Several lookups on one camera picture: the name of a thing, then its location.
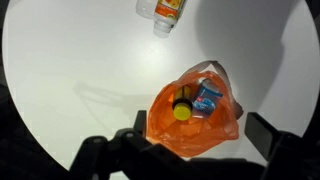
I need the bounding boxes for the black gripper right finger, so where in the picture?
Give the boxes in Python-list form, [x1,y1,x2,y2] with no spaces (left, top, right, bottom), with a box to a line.
[244,112,285,162]

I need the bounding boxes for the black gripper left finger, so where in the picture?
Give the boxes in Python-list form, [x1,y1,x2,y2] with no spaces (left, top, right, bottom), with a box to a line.
[133,109,148,137]

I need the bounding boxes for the orange and white bottle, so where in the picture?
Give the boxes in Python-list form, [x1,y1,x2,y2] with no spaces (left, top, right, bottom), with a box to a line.
[135,0,188,39]

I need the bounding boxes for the brown bottle yellow cap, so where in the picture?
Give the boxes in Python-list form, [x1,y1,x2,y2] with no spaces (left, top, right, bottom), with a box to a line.
[171,84,194,121]

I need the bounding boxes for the orange plastic bag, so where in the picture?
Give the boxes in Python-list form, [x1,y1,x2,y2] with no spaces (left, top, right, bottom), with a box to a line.
[146,60,245,158]

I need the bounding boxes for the blue and white packet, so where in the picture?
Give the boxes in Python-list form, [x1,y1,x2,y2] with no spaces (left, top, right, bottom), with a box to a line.
[191,79,224,119]

